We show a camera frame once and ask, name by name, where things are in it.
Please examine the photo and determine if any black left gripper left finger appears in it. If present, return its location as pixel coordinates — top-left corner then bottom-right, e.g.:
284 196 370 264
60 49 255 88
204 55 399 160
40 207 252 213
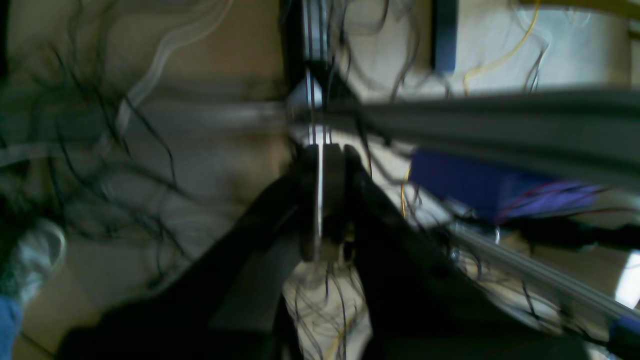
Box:
55 145 318 360

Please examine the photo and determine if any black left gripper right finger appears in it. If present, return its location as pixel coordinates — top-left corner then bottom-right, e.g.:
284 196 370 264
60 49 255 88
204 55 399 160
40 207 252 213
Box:
323 144 589 360

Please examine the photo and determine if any blue box under table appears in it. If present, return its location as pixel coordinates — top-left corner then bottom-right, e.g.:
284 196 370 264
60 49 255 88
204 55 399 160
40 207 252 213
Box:
409 149 602 224

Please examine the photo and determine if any aluminium frame rail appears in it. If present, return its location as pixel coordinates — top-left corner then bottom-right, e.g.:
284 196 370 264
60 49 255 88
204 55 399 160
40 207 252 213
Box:
0 87 640 341

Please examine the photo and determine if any yellow cable on floor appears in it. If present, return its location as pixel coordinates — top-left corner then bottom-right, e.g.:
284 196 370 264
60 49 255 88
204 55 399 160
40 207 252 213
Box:
462 0 542 96

